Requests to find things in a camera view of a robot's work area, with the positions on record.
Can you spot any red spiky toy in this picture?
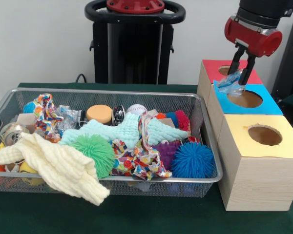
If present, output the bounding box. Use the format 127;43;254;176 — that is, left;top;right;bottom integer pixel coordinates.
173;110;191;132

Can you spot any pale pink ball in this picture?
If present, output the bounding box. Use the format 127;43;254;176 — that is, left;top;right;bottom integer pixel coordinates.
126;104;148;116

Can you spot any pale yellow cloth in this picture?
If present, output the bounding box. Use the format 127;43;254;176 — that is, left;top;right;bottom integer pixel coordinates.
0;132;110;206

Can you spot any tan round bun toy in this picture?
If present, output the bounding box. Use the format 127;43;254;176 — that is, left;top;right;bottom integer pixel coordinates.
86;104;113;125

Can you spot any mint green cloth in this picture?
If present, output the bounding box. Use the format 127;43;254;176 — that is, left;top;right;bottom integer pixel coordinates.
60;113;190;149

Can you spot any colourful patterned cloth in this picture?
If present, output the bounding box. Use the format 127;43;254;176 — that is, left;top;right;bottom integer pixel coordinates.
110;115;172;181
33;94;64;143

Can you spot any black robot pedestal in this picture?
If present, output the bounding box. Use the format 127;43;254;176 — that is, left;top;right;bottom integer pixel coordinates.
84;0;186;85

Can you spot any crushed silver can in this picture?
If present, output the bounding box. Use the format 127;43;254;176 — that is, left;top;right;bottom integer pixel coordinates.
112;106;126;126

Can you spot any green spiky ball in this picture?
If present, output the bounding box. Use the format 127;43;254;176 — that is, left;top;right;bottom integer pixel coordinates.
70;134;116;179

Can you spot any wooden box with three holes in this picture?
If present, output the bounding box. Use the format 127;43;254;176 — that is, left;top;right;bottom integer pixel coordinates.
197;59;293;212

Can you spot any shallow clear mesh bin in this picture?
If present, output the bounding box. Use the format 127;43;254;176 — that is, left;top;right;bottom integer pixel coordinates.
0;88;223;197

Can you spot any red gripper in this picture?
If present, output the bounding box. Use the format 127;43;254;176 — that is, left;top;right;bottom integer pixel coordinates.
224;15;283;86

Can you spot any blue spiky ball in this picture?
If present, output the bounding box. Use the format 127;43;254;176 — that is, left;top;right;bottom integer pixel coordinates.
171;142;216;179

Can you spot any purple spiky ball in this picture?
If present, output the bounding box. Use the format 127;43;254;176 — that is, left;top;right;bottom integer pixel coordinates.
153;140;180;170

